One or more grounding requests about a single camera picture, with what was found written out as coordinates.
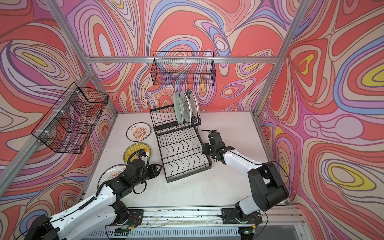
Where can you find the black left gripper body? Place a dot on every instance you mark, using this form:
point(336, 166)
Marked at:
point(149, 172)

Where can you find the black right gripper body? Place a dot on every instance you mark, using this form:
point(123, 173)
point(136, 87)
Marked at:
point(209, 150)

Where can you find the black metal dish rack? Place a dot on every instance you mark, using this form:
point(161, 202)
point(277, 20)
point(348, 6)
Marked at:
point(181, 146)

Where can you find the green rimmed white plate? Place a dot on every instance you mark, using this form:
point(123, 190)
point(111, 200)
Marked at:
point(194, 105)

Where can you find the white plate with clover emblem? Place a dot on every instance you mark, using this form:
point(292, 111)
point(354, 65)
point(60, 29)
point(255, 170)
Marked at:
point(187, 107)

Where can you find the pale green flower plate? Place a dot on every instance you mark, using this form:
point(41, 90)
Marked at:
point(177, 108)

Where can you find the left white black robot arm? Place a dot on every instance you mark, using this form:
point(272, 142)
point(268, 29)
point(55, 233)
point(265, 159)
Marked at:
point(101, 209)

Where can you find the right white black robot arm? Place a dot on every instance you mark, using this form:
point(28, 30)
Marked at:
point(267, 186)

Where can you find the yellow green woven bamboo tray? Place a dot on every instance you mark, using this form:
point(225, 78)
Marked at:
point(135, 147)

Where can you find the large orange sunburst plate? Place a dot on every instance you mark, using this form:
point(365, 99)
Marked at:
point(111, 173)

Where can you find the small orange sunburst plate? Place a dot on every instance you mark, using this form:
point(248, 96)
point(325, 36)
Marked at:
point(138, 132)

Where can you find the black wire basket back wall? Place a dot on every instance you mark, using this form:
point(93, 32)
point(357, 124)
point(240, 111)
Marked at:
point(183, 68)

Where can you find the black wire basket wall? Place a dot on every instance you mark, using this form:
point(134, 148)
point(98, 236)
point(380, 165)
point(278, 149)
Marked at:
point(69, 126)
point(183, 68)

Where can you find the black wire basket left wall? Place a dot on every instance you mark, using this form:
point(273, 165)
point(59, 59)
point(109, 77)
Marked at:
point(69, 126)

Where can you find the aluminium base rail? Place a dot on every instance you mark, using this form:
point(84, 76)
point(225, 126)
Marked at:
point(210, 223)

